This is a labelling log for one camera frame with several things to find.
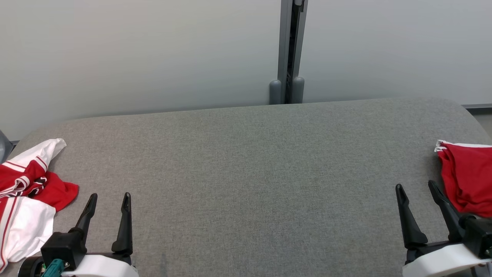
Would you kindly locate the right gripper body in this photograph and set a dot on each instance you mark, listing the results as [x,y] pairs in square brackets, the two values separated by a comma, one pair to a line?
[438,263]

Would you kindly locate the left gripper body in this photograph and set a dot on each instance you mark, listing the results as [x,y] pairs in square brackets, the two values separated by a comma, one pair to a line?
[103,267]

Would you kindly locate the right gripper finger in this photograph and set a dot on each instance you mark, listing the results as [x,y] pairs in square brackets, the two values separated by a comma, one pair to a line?
[411,227]
[447,211]

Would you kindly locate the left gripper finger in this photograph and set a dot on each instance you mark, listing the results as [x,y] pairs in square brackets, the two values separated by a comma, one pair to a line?
[125,227]
[86,215]

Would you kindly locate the red shorts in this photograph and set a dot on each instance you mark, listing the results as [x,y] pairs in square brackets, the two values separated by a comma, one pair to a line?
[472,177]

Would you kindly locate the red and white jersey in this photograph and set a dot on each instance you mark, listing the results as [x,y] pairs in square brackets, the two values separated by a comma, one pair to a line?
[23,227]

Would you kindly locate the grey cylindrical partition foot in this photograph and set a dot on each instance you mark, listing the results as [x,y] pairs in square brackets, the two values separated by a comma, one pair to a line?
[298,90]
[275,92]

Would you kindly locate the grey partition base rail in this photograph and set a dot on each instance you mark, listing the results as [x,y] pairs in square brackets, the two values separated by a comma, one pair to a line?
[478,106]

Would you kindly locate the grey partition joint post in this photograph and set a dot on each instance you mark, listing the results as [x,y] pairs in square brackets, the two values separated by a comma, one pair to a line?
[284,38]

